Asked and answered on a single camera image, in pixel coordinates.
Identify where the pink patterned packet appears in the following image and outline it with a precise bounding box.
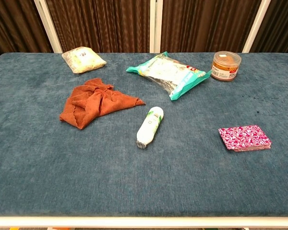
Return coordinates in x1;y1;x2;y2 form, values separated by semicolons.
218;124;272;153

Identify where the white plastic bottle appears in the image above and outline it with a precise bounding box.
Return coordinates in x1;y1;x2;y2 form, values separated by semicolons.
135;106;164;150

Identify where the white table frame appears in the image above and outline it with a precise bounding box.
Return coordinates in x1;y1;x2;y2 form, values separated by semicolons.
0;216;288;229

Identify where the blue velvet table cover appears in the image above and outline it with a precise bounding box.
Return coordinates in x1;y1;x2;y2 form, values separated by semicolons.
0;52;288;218

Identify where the orange crumpled towel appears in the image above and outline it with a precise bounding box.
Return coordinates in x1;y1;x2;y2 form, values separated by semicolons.
59;78;146;130

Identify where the teal snack bag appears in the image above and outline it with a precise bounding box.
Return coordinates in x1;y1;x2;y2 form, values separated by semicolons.
126;51;212;101

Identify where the clear bag of pale food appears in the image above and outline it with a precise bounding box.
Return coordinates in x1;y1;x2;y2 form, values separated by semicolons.
61;46;108;74

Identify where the clear jar with orange snacks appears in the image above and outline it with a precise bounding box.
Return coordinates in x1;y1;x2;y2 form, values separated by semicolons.
210;50;242;82

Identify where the brown pleated curtain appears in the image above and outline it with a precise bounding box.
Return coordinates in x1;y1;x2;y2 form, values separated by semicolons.
45;0;151;54
251;0;288;54
160;0;262;54
0;0;53;63

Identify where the white screen post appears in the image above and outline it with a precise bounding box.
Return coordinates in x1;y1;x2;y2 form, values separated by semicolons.
149;0;163;54
33;0;63;54
241;0;272;53

